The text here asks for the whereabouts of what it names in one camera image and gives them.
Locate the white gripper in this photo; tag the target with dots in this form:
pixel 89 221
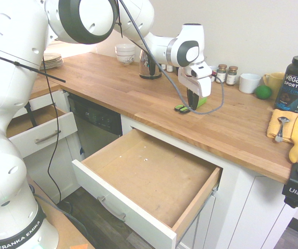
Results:
pixel 201 86

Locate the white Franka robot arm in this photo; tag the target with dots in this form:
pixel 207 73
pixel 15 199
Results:
pixel 8 103

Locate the brown robot base board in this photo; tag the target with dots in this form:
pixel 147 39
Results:
pixel 66 228

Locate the large open wooden drawer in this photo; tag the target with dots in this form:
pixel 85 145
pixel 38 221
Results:
pixel 149 179

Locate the small open white drawer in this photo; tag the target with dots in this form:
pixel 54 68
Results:
pixel 45 127

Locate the small patterned white mug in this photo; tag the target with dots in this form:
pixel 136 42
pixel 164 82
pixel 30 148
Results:
pixel 213 74

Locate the spice jar with brown lid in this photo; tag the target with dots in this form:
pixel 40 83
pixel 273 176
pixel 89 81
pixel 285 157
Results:
pixel 222 75
pixel 232 76

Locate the stainless steel electric kettle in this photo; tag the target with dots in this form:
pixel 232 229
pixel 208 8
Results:
pixel 149 67

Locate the plain white mug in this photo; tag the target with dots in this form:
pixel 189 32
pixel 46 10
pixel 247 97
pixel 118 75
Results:
pixel 249 84

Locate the green lime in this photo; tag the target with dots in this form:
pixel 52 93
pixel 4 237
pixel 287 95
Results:
pixel 263 92

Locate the stack of white bowls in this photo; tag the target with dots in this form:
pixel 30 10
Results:
pixel 125 53

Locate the yellow mug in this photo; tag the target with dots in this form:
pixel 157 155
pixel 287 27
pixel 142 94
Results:
pixel 276 83

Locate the yellow cloth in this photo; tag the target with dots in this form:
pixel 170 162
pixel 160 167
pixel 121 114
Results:
pixel 273 127

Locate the metal spoon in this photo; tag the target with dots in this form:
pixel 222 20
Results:
pixel 281 132

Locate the black dishwasher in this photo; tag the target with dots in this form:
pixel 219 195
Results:
pixel 94 122

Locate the black Vega protein tub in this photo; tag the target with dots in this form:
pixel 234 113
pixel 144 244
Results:
pixel 294 88

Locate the yellow banana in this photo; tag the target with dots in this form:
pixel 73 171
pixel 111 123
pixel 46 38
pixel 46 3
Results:
pixel 297 140

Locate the white kitchen cabinet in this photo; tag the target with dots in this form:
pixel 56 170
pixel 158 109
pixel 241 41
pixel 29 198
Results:
pixel 245 207

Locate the stack of beige plates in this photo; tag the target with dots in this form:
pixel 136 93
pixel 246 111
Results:
pixel 51 61

